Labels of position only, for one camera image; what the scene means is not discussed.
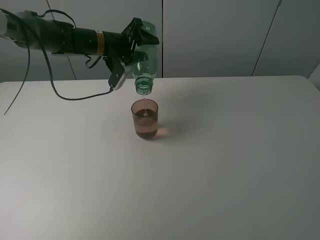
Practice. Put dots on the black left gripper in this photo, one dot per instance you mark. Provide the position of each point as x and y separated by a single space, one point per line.
121 46

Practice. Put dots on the green transparent plastic bottle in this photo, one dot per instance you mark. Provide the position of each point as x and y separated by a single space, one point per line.
145 72

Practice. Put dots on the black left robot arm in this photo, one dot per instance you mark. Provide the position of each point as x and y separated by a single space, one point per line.
30 30

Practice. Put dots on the pink transparent plastic cup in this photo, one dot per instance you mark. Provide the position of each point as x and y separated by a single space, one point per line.
145 118

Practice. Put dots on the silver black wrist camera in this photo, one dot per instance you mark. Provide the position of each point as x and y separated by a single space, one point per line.
119 72

